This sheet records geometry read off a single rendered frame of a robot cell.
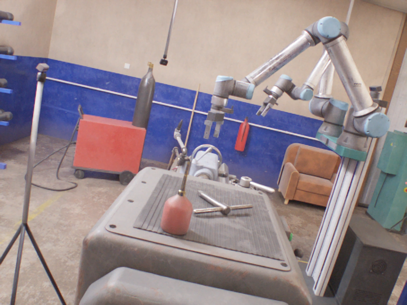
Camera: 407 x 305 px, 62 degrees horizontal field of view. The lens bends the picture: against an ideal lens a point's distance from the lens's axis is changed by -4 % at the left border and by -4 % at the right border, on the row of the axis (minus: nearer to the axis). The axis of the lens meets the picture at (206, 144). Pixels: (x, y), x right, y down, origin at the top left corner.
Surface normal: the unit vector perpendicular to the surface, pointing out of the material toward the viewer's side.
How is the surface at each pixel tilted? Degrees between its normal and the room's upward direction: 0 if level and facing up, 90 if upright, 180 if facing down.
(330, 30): 84
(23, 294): 0
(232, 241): 0
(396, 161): 90
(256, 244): 0
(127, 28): 90
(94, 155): 90
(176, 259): 68
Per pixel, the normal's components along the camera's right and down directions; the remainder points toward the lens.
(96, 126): 0.29, 0.26
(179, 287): 0.22, -0.95
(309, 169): -0.17, 0.45
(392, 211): -0.04, 0.19
